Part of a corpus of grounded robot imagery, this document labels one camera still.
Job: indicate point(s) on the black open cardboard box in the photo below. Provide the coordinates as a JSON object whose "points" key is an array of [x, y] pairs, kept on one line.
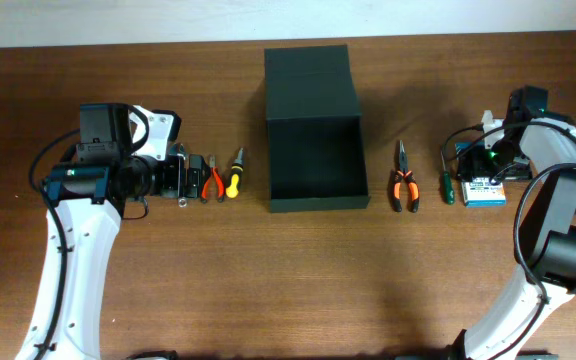
{"points": [[313, 116]]}

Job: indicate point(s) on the yellow black screwdriver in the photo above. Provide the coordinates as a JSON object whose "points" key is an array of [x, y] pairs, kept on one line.
{"points": [[235, 177]]}

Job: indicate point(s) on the silver adjustable wrench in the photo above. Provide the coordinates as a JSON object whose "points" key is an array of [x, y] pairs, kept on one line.
{"points": [[178, 151]]}

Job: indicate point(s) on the green handled screwdriver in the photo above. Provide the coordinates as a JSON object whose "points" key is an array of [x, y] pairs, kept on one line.
{"points": [[446, 181]]}

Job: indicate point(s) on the orange black needle-nose pliers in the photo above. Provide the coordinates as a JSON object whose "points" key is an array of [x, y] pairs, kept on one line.
{"points": [[404, 176]]}

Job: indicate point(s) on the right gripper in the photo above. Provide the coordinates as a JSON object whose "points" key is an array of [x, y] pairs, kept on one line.
{"points": [[475, 163]]}

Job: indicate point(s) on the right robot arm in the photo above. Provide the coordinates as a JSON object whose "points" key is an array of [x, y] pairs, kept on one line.
{"points": [[544, 229]]}

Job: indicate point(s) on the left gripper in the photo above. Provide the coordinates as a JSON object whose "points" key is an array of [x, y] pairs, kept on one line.
{"points": [[182, 175]]}

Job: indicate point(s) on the blue precision screwdriver set box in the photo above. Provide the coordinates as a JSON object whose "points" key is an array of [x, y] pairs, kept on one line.
{"points": [[481, 193]]}

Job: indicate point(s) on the small red-handled pliers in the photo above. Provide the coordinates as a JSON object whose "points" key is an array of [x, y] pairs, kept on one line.
{"points": [[213, 176]]}

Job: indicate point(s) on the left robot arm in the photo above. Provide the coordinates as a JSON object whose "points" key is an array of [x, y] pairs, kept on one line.
{"points": [[125, 153]]}

